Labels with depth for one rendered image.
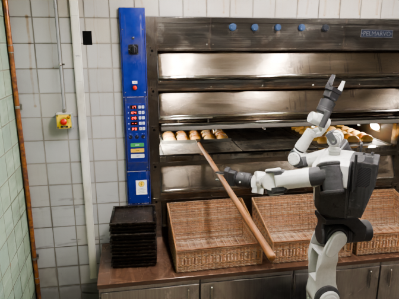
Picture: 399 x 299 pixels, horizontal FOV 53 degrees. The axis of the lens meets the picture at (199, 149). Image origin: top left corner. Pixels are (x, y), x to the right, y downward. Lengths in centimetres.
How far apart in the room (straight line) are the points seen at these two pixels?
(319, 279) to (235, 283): 57
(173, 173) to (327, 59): 134
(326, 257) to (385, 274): 88
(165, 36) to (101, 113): 65
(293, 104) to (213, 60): 65
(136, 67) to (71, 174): 84
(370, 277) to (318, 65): 146
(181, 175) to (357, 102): 138
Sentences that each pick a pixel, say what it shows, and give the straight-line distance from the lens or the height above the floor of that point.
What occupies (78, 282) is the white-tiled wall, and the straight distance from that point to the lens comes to 318.
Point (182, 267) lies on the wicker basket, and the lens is 257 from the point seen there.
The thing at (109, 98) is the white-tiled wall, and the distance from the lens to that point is 271.
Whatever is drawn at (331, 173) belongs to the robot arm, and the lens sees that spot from 190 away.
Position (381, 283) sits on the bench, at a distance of 308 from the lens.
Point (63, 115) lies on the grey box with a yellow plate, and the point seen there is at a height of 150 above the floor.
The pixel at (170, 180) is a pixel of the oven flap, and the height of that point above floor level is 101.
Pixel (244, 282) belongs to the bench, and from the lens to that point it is 265.
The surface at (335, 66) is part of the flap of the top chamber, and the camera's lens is 304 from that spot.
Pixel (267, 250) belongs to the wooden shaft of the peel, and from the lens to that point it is 155.
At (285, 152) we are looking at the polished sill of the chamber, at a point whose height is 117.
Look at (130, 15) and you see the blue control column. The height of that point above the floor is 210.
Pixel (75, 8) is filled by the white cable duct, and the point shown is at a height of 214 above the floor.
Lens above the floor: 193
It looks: 15 degrees down
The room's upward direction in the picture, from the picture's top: straight up
